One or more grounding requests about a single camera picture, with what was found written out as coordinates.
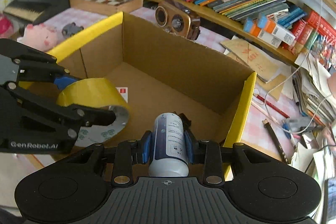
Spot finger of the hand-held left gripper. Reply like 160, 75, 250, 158
8, 83, 117, 141
0, 39, 82, 90

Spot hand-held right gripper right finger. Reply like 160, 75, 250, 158
184, 132, 265, 186

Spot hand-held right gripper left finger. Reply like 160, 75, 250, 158
64, 131, 153, 187

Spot white spray bottle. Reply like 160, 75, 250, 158
148, 113, 190, 178

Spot yellow tape roll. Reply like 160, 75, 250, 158
56, 78, 131, 147

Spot small white red box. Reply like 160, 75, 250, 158
115, 87, 129, 103

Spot pink pig plush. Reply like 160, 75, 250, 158
20, 24, 58, 52

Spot yellow cardboard box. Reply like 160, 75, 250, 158
16, 11, 257, 180

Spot desktop with pink checked tablecloth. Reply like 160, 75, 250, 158
0, 6, 300, 211

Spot pale pink pencil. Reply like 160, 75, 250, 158
251, 101, 281, 125

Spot black electronic keyboard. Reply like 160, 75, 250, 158
3, 0, 97, 25

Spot dark wooden stick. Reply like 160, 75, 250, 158
262, 119, 289, 165

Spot red pencil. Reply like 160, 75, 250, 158
253, 94, 290, 119

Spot brown kraft notebooks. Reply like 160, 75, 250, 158
220, 36, 283, 83

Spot wooden speaker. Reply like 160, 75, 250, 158
155, 0, 201, 41

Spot pile of papers and books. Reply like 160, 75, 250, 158
291, 55, 336, 182

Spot thick red book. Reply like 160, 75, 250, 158
304, 10, 336, 43

